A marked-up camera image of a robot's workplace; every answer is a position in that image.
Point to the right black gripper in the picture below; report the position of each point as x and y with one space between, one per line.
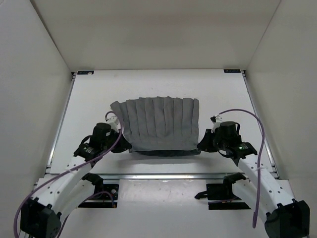
205 145

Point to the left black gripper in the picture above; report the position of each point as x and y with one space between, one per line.
124 144

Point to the grey pleated skirt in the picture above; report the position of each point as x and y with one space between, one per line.
160 126

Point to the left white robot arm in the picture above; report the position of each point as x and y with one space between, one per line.
45 210

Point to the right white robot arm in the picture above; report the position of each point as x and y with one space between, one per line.
283 216

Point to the right blue corner label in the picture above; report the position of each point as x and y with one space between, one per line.
232 71

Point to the blue corner label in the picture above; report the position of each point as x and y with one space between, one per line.
85 72
232 71

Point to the left blue corner label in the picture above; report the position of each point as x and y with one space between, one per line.
85 72

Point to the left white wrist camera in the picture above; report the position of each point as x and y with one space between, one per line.
113 122

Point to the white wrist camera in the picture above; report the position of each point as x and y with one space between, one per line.
113 122
216 120

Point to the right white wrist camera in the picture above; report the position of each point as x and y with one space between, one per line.
216 120

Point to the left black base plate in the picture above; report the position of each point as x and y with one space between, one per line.
105 195

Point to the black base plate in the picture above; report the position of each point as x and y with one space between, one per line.
220 197
105 195

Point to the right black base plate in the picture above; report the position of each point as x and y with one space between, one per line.
220 197

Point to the aluminium front table rail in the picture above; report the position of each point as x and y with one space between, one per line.
162 176

